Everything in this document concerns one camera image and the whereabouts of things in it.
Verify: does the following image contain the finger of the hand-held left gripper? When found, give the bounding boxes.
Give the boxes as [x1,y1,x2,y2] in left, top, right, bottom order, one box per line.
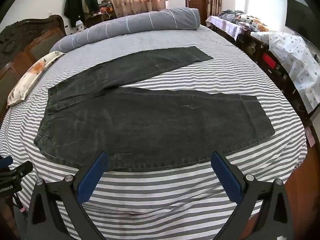
[0,156,34,180]

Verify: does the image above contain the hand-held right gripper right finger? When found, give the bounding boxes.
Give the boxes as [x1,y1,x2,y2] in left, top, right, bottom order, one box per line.
[211,151,297,240]

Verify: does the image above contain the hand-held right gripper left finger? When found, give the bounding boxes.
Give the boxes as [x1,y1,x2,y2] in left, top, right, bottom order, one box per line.
[25,151,110,240]

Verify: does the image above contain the dark grey jeans pants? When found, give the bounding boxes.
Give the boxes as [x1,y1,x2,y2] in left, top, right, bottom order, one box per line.
[34,46,275,173]

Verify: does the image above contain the striped bed sheet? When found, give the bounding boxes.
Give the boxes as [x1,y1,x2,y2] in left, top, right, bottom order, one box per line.
[0,25,308,240]

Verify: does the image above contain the pink card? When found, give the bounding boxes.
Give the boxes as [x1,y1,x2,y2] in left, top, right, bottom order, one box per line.
[305,127,317,147]

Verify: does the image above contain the floral pillow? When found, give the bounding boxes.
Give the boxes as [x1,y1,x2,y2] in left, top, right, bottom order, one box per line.
[7,51,65,107]

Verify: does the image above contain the carved wooden headboard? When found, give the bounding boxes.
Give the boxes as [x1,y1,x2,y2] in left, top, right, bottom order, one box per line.
[0,14,67,120]

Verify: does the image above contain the dark wooden cabinet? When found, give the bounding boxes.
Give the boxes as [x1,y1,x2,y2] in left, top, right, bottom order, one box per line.
[235,29,309,120]

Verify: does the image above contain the white dotted cloth cover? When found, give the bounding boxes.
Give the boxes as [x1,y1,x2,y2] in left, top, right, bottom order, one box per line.
[251,31,320,114]

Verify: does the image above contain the pale lilac cloth cover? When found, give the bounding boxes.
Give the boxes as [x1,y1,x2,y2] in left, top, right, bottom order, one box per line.
[205,15,244,41]

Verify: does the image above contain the floral blanket pile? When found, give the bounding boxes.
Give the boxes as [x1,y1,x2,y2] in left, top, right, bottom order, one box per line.
[219,9,269,32]

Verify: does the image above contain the rolled grey duvet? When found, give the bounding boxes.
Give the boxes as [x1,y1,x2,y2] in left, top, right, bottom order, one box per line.
[49,7,201,53]

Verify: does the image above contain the hanging black coat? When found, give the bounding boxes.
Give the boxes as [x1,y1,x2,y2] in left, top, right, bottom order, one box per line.
[64,0,85,28]

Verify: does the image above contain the pile of folded clothes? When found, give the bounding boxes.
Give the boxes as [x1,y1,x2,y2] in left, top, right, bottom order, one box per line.
[98,0,116,18]

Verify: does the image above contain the black television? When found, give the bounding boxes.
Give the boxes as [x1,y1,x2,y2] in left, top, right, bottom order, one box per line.
[285,0,317,37]

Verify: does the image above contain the hanging dark green jacket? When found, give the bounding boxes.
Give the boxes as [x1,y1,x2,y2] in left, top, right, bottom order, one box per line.
[80,0,100,20]

